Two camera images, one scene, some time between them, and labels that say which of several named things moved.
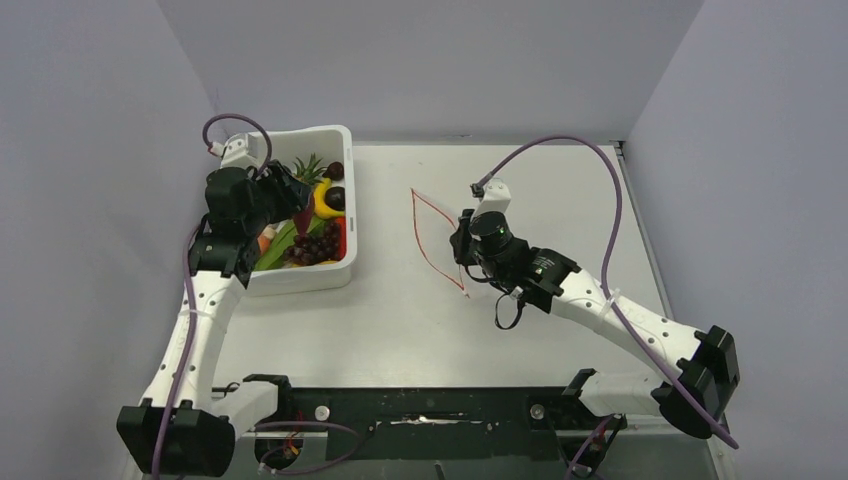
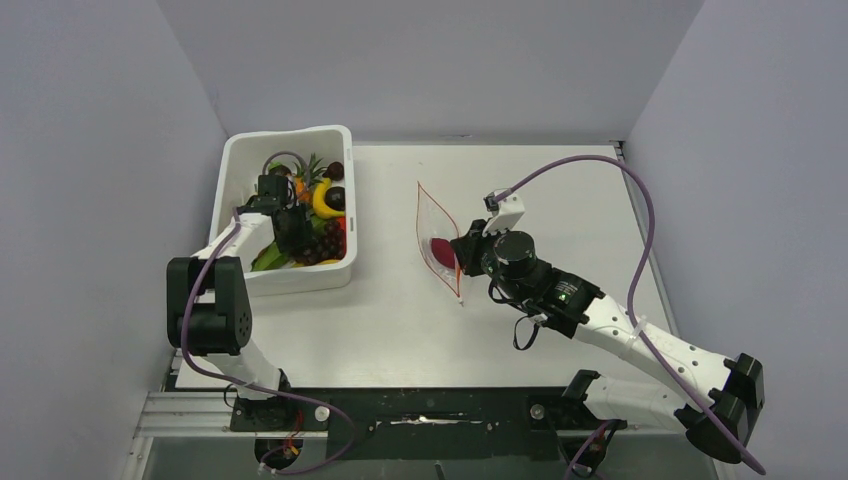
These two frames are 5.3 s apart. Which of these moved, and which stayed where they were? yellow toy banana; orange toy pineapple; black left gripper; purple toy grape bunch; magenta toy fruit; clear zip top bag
Moved: magenta toy fruit; black left gripper
Stayed: yellow toy banana; orange toy pineapple; purple toy grape bunch; clear zip top bag
